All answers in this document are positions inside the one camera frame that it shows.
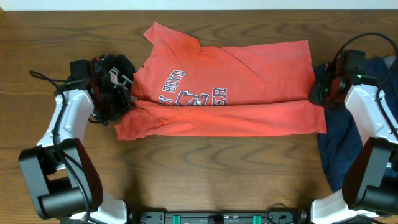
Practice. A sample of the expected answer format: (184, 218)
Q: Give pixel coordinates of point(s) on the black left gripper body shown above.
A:
(113, 106)

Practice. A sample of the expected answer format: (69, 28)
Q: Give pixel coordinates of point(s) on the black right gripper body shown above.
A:
(321, 94)

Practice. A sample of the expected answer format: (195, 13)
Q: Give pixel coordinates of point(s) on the red printed t-shirt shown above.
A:
(186, 89)

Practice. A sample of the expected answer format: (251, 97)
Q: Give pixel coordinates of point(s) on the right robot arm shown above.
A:
(367, 191)

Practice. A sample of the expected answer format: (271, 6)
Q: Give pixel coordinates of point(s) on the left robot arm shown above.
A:
(59, 174)

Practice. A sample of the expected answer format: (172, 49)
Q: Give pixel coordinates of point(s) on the folded black printed jersey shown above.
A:
(111, 70)

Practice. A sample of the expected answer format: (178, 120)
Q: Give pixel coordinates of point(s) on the navy blue shirt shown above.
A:
(341, 145)

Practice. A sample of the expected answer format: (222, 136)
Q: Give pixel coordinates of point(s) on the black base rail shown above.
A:
(281, 216)

